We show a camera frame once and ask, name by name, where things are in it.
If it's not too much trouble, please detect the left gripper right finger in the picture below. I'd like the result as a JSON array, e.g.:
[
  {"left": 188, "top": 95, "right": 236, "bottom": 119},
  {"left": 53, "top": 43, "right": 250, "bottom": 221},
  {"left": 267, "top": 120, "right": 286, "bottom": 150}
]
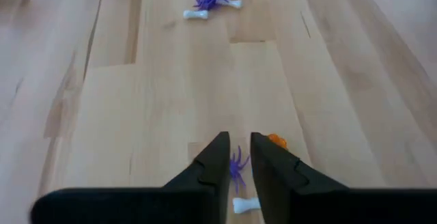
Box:
[{"left": 251, "top": 132, "right": 351, "bottom": 224}]

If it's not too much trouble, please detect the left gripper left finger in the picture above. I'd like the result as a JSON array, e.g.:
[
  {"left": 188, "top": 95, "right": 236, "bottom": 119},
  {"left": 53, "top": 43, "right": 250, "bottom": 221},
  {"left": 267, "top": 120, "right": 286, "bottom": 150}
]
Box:
[{"left": 163, "top": 131, "right": 231, "bottom": 224}]

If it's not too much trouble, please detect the orange plastic pumpkin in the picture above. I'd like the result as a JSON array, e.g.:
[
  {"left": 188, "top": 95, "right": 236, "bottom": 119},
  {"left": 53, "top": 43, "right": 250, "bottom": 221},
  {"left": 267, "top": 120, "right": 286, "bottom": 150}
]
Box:
[{"left": 267, "top": 133, "right": 289, "bottom": 150}]

